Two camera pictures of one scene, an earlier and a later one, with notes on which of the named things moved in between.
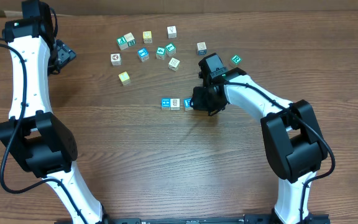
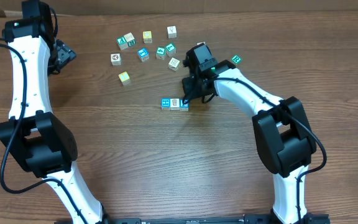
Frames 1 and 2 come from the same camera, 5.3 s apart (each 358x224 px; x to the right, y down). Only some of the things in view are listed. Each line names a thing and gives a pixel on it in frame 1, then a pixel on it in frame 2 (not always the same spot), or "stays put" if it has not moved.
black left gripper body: [62, 55] stays put
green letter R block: [236, 59] stays put
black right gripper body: [206, 101] -> [195, 89]
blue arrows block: [165, 103] stays put
